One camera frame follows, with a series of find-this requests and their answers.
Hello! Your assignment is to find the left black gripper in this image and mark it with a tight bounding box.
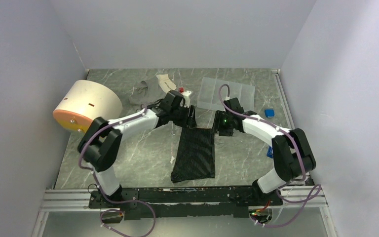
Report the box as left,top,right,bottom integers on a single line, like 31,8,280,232
170,103,197,129

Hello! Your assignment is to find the black striped underwear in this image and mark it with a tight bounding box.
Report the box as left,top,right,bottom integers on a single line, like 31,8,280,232
171,128,215,183

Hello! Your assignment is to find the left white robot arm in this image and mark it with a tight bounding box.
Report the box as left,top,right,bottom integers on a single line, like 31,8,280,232
77,88,196,207

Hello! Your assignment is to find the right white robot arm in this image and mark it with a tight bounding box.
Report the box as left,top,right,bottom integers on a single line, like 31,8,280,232
212,98,316,205

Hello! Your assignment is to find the grey underwear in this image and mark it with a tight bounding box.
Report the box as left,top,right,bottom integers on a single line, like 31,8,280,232
129,74,177,106

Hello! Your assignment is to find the clear plastic organizer box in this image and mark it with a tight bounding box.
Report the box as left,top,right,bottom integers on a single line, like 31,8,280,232
196,77,255,118

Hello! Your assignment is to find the blue small block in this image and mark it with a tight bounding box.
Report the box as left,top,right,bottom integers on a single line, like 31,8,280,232
264,109,275,118

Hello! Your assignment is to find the cream cylindrical drum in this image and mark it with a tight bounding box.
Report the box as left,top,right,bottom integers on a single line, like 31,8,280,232
53,80,123,133

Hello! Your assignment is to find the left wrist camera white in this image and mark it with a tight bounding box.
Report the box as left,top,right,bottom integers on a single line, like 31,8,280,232
178,87,192,108

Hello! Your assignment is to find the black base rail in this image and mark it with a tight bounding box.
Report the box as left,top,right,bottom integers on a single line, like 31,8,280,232
88,185,283,220

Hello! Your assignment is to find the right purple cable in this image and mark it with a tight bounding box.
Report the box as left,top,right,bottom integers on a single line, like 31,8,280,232
218,84,322,229

